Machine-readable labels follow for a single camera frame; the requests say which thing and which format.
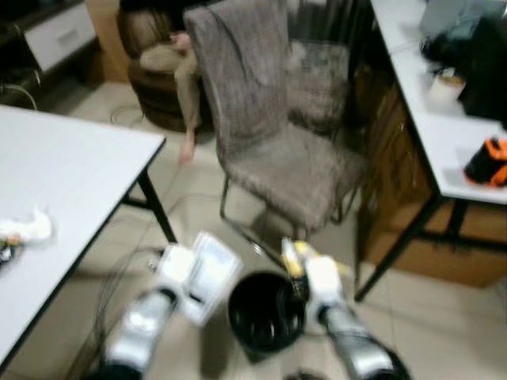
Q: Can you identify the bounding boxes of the yellow and white wrapper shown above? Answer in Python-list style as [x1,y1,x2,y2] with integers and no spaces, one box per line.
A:
[280,236,354,279]

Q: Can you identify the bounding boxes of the black round rubbish bin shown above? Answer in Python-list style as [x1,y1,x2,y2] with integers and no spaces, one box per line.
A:
[227,270,309,355]

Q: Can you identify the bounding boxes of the grey-brown fabric chair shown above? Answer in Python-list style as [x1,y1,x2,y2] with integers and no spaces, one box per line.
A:
[183,0,370,271]

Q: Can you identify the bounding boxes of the flat brown cardboard box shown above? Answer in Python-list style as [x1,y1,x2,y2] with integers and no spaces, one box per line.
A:
[371,198,507,288]

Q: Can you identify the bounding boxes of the brown wooden cabinet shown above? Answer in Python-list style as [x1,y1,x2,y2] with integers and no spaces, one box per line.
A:
[352,67,441,238]

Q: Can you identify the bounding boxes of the long white table, black legs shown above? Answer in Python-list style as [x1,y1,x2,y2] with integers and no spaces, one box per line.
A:
[354,0,507,303]

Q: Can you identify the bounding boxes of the orange and black tool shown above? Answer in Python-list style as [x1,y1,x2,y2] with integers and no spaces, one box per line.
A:
[463,135,507,189]

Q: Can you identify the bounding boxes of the person in beige trousers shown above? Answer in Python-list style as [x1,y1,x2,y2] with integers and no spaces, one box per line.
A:
[139,32,204,166]

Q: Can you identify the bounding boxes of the white cup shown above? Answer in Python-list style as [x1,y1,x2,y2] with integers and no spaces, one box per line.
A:
[427,66,467,108]

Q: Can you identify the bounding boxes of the crumpled white tissue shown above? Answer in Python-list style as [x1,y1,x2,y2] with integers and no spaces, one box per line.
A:
[0,207,55,245]

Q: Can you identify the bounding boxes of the large black box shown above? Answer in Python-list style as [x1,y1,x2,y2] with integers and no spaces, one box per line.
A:
[420,16,507,122]

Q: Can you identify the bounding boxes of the small dark item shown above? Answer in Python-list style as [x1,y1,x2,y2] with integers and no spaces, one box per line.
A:
[0,236,24,271]

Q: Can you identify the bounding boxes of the grey-blue bag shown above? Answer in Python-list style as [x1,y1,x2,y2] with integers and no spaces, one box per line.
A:
[419,0,507,42]

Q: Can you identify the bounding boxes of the white drawer unit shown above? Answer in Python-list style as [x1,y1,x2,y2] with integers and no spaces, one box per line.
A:
[0,0,98,74]

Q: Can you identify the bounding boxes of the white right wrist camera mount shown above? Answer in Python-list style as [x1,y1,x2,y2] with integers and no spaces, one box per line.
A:
[304,254,346,310]

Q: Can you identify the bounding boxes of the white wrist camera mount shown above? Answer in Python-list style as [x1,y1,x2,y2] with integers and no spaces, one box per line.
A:
[304,254,346,310]
[155,230,246,328]

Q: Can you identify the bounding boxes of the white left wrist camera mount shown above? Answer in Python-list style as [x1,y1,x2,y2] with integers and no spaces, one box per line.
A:
[155,230,246,328]

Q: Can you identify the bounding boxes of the thin floor cable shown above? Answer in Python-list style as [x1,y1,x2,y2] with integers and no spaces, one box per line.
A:
[93,244,169,351]

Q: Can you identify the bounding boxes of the fabric chair with dark frame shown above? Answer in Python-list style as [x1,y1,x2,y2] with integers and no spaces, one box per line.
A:
[284,0,375,137]

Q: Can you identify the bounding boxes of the white table with black frame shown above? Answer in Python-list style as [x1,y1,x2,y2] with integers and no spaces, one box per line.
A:
[0,104,180,373]

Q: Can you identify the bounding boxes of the chrome tube frame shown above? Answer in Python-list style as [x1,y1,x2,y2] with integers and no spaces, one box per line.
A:
[0,66,41,112]

